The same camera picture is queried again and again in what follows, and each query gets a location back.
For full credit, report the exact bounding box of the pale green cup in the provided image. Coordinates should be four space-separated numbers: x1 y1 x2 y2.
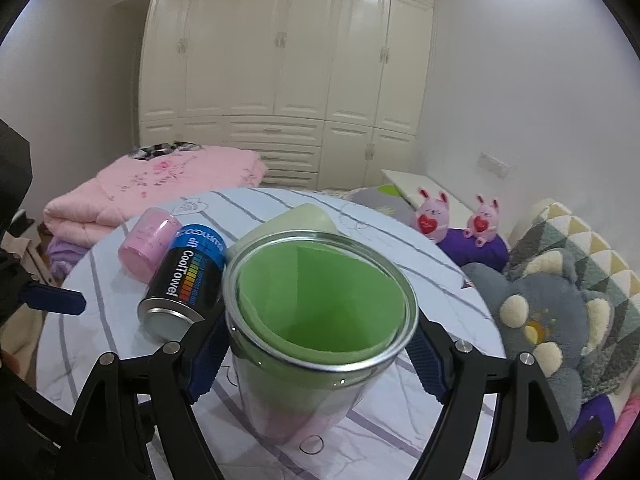
226 203 340 261

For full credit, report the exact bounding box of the pink cup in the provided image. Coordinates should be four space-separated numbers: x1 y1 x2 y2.
118 207 183 281

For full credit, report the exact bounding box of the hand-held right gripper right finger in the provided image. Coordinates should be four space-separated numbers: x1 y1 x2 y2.
404 309 581 480

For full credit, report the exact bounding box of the black can with blue top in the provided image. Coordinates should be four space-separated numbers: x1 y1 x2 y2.
137 225 228 343

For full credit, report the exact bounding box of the white flat board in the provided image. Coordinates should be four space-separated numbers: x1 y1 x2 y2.
382 169 476 213

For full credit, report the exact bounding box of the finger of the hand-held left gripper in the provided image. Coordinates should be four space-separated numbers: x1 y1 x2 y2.
19 282 87 317

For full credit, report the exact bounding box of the pink rabbit plush toy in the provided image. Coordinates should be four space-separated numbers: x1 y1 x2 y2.
412 187 452 242
464 194 502 248

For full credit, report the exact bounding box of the grey plush toy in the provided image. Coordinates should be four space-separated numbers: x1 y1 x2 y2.
461 249 617 431

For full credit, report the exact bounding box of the purple folded blanket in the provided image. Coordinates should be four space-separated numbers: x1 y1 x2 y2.
46 236 96 281

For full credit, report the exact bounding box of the clear cup with green lining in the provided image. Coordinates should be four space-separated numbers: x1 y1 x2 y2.
221 230 419 445

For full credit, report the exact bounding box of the purple cushion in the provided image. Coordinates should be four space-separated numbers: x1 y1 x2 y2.
437 227 511 272

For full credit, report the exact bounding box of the pink folded quilt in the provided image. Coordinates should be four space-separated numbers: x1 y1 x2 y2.
43 145 269 247

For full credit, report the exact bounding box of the black and white cloth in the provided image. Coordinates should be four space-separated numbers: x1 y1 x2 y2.
128 142 203 161

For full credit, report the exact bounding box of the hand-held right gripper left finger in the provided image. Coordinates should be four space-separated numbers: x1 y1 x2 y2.
70 305 232 480

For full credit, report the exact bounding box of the cream wardrobe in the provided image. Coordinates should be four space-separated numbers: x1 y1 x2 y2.
136 0 435 192

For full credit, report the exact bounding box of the white wall socket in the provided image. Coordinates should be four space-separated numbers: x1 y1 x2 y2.
478 152 512 177

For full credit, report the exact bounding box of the grey and green pillow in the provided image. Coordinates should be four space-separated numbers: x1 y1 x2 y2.
347 184 421 227

